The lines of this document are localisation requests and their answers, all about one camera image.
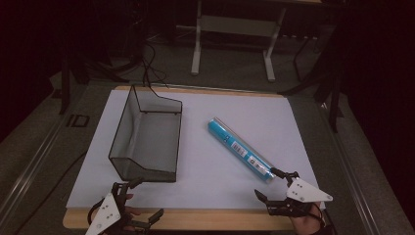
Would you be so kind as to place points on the black metal stand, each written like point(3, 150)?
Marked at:
point(332, 98)

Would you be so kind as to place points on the white paper sheet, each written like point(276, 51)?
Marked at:
point(202, 186)

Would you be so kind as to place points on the blue cylindrical tube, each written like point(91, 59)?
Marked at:
point(236, 147)

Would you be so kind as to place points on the metal floor rail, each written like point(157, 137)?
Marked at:
point(31, 169)
point(354, 182)

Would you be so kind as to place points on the white metal desk frame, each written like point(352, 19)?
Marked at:
point(235, 26)

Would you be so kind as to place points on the person's right hand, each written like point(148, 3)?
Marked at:
point(306, 224)

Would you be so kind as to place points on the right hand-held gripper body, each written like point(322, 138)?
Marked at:
point(305, 194)

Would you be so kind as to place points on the person's left hand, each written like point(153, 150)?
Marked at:
point(131, 210)

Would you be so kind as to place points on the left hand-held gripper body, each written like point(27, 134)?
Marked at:
point(107, 211)

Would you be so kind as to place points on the black floor bracket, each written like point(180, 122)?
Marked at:
point(78, 120)

